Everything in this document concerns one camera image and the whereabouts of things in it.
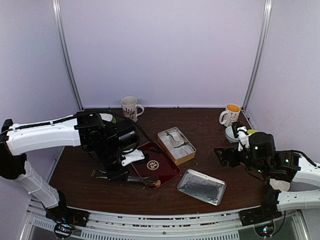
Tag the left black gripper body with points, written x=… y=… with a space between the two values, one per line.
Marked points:
x=105 y=154

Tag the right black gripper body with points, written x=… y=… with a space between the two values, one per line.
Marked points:
x=256 y=166

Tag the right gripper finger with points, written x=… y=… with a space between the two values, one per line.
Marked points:
x=223 y=160
x=219 y=151

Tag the beige illustrated tin lid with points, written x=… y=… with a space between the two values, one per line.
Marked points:
x=202 y=187

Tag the white round chocolate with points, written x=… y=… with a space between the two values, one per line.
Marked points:
x=176 y=138

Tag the dark red lacquer tray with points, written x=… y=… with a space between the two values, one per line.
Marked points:
x=156 y=164

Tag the black tongs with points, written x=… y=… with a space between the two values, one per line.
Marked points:
x=148 y=181

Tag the brown round chocolate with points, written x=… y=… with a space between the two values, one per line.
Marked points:
x=157 y=184

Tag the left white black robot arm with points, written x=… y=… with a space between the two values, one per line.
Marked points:
x=83 y=129

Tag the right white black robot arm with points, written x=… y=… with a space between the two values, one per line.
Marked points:
x=278 y=169

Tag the white rectangular chocolate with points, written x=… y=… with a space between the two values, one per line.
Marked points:
x=186 y=149

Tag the beige chocolate tin box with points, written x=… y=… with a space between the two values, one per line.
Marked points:
x=177 y=144

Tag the white square chocolate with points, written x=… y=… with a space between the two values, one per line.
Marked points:
x=167 y=143

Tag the green saucer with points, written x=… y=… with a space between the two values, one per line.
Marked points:
x=113 y=120

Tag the pale blue bowl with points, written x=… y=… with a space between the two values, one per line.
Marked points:
x=229 y=135

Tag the lime green bowl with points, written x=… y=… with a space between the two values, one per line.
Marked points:
x=251 y=131

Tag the white paper cup liner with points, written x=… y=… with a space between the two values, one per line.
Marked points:
x=177 y=153
x=190 y=149
x=165 y=137
x=175 y=133

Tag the tall floral beige mug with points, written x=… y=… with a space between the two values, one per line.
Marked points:
x=131 y=108

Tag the white bowl near right base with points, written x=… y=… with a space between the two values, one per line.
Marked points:
x=280 y=185

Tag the white mug yellow interior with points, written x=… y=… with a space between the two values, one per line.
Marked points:
x=229 y=115

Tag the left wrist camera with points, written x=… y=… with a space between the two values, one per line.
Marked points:
x=131 y=156

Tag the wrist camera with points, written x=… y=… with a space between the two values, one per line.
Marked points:
x=131 y=156
x=240 y=132

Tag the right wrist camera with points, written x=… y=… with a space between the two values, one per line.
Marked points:
x=240 y=132

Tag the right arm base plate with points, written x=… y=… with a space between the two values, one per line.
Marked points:
x=258 y=215

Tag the front aluminium rail frame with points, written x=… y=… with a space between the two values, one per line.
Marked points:
x=223 y=225

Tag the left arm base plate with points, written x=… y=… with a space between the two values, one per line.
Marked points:
x=72 y=217

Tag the left aluminium frame post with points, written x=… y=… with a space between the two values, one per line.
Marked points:
x=65 y=53

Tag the aluminium frame post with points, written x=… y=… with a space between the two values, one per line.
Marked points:
x=264 y=31
x=65 y=53

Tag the right aluminium frame post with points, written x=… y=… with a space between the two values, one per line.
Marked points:
x=264 y=31

